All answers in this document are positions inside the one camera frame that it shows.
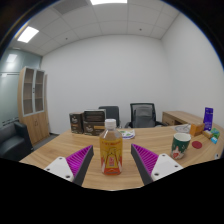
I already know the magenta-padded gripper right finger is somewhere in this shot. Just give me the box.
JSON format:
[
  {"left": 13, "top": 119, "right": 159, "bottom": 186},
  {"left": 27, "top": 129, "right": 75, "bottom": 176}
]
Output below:
[{"left": 130, "top": 143, "right": 184, "bottom": 186}]

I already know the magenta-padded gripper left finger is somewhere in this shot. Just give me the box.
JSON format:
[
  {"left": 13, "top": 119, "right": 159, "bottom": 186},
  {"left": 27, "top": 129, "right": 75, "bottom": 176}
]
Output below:
[{"left": 43, "top": 144, "right": 95, "bottom": 187}]

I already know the orange drink bottle white cap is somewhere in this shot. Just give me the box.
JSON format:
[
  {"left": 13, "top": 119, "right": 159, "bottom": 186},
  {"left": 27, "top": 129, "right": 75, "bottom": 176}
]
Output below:
[{"left": 99, "top": 118, "right": 124, "bottom": 177}]

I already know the green patterned mug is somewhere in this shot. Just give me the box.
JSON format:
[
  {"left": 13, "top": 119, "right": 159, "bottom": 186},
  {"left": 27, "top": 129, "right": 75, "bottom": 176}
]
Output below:
[{"left": 170, "top": 132, "right": 192, "bottom": 160}]

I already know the flat round red coaster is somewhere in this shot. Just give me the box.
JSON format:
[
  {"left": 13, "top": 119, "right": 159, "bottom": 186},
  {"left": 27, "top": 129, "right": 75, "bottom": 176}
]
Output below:
[{"left": 191, "top": 140, "right": 203, "bottom": 150}]

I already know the tall dark brown carton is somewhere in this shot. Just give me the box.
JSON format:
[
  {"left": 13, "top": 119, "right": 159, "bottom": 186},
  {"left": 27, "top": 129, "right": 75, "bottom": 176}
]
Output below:
[{"left": 69, "top": 112, "right": 85, "bottom": 135}]

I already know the green and white leaflet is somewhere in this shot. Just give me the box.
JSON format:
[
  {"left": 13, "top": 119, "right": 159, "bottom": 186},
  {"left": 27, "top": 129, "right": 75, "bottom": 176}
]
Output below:
[{"left": 118, "top": 129, "right": 137, "bottom": 140}]

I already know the wooden glass-door cabinet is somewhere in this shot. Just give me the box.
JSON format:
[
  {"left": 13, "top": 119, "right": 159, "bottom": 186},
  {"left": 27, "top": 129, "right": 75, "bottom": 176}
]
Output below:
[{"left": 17, "top": 65, "right": 51, "bottom": 145}]

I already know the orange-brown cardboard box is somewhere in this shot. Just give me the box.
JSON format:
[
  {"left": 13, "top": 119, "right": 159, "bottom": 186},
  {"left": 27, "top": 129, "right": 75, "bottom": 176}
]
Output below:
[{"left": 189, "top": 122, "right": 206, "bottom": 137}]

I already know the wooden side desk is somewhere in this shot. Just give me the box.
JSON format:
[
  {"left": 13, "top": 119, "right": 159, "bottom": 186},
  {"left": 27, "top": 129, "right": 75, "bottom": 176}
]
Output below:
[{"left": 161, "top": 110, "right": 205, "bottom": 127}]

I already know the black leather sofa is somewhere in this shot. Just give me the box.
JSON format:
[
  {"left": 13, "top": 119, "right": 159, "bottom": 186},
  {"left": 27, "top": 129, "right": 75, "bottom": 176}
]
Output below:
[{"left": 0, "top": 121, "right": 34, "bottom": 162}]

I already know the tan flat packet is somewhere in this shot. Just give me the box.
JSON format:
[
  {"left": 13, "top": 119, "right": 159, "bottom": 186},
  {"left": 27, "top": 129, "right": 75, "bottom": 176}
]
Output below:
[{"left": 202, "top": 129, "right": 214, "bottom": 139}]

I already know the black mesh office chair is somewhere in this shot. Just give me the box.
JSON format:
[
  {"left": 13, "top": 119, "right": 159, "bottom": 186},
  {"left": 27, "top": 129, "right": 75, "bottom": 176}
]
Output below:
[{"left": 124, "top": 102, "right": 168, "bottom": 129}]

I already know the flat dark brown carton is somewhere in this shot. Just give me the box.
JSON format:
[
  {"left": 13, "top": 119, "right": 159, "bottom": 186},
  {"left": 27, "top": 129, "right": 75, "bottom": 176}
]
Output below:
[{"left": 83, "top": 109, "right": 107, "bottom": 123}]

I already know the purple standing pouch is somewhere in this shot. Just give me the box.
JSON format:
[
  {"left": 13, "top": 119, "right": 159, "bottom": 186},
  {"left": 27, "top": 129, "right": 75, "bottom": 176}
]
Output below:
[{"left": 203, "top": 106, "right": 214, "bottom": 132}]

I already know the dark grey padded office chair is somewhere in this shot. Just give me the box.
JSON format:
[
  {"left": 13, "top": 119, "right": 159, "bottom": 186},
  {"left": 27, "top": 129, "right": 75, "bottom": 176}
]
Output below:
[{"left": 98, "top": 105, "right": 121, "bottom": 128}]

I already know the small ceiling light panel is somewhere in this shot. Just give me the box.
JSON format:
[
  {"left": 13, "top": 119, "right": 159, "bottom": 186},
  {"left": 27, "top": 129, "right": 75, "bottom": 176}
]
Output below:
[{"left": 16, "top": 25, "right": 40, "bottom": 44}]

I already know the large ceiling light panel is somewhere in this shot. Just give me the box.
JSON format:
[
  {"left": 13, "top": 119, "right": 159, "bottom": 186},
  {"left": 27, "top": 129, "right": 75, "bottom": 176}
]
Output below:
[{"left": 89, "top": 0, "right": 128, "bottom": 6}]

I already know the white ring-printed paper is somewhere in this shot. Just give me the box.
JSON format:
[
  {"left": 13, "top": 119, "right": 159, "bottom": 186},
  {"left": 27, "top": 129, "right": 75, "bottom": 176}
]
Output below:
[{"left": 174, "top": 123, "right": 192, "bottom": 134}]

